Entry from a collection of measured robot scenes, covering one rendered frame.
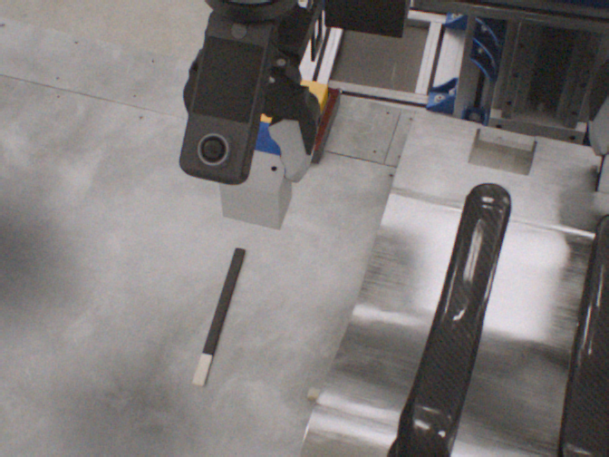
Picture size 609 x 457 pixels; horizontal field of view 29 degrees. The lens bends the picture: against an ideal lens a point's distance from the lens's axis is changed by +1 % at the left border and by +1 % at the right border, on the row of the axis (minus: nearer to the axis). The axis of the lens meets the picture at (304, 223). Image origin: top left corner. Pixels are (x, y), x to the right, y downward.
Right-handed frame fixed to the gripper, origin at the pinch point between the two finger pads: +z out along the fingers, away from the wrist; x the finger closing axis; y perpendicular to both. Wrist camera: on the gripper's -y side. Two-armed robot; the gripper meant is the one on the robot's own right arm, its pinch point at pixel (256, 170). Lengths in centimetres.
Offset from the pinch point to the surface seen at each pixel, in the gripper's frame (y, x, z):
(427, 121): 13.2, -11.3, 6.1
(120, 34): 88, 61, 95
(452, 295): -2.8, -17.3, 7.1
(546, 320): -3.2, -24.8, 6.7
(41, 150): 6.5, 24.6, 15.1
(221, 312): -5.7, 2.1, 14.7
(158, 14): 94, 56, 95
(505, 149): 13.7, -18.4, 8.1
